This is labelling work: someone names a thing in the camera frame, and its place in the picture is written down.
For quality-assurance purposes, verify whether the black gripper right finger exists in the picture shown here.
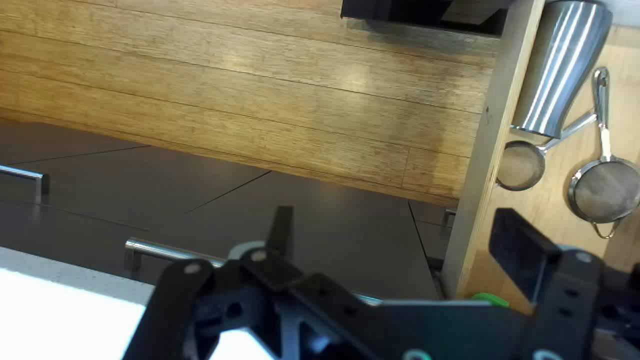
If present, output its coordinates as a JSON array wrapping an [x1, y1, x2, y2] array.
[[489, 207, 640, 360]]

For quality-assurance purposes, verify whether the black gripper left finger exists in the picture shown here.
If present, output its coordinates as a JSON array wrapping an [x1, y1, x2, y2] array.
[[123, 206, 373, 360]]

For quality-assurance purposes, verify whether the open wooden drawer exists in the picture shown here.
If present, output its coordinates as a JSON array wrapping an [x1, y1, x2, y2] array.
[[441, 0, 640, 310]]

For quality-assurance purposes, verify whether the large steel mesh strainer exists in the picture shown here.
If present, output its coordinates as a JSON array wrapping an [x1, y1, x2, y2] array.
[[567, 65, 640, 239]]

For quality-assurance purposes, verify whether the small steel mesh strainer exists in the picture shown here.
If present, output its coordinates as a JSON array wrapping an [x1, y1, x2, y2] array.
[[495, 111, 596, 191]]

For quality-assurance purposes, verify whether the shiny steel cup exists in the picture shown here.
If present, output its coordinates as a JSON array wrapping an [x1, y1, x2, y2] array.
[[511, 0, 612, 137]]

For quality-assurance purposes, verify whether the steel cabinet handle bar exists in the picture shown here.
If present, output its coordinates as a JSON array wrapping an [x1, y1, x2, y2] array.
[[0, 163, 50, 195]]

